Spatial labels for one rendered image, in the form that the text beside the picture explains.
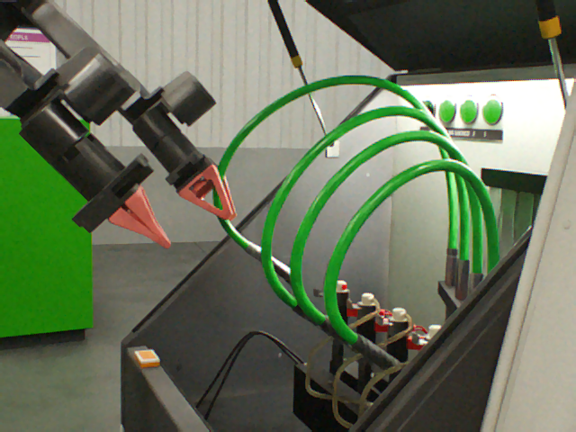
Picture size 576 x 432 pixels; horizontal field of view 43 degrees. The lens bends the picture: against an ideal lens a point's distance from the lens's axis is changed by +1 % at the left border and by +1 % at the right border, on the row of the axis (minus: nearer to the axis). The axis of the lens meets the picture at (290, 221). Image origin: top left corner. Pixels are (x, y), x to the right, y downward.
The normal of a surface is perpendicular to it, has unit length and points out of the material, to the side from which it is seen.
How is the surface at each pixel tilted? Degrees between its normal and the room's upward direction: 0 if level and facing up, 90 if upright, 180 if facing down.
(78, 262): 90
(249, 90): 90
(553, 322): 76
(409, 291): 90
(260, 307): 90
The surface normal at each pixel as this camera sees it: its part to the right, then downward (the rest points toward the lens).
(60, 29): -0.39, -0.38
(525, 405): -0.88, -0.20
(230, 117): 0.30, 0.15
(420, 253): -0.91, 0.04
